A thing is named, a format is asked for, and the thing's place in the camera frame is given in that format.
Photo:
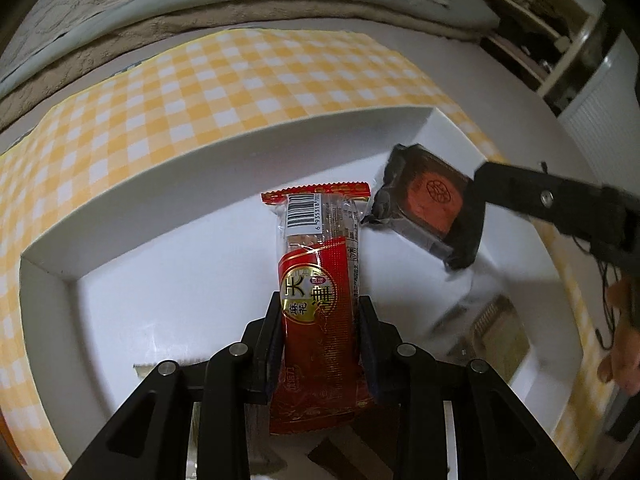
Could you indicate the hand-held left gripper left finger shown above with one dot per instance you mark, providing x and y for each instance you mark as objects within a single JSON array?
[{"x": 267, "y": 345}]

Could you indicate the grey duvet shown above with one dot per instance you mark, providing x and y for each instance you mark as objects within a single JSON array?
[{"x": 450, "y": 15}]

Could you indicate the red snack packet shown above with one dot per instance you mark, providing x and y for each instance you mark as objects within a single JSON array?
[{"x": 320, "y": 290}]

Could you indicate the white cardboard box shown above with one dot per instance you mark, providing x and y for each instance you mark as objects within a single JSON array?
[{"x": 175, "y": 260}]

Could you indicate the person's right hand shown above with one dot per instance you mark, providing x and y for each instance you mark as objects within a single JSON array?
[{"x": 625, "y": 345}]

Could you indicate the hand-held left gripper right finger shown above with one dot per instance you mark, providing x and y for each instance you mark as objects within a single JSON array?
[{"x": 372, "y": 355}]

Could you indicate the yellow checkered mat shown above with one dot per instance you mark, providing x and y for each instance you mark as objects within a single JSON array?
[{"x": 200, "y": 85}]

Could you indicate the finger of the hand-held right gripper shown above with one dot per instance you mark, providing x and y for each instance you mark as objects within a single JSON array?
[{"x": 525, "y": 190}]

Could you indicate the white slatted door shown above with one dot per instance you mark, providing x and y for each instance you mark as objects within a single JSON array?
[{"x": 610, "y": 110}]

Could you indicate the white wall shelf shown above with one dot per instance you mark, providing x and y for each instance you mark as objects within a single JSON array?
[{"x": 525, "y": 20}]

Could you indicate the dark mooncake packet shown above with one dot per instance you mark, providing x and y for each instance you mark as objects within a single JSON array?
[{"x": 425, "y": 195}]

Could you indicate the clear green cake packet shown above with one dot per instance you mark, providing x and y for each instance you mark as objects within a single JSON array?
[{"x": 492, "y": 337}]

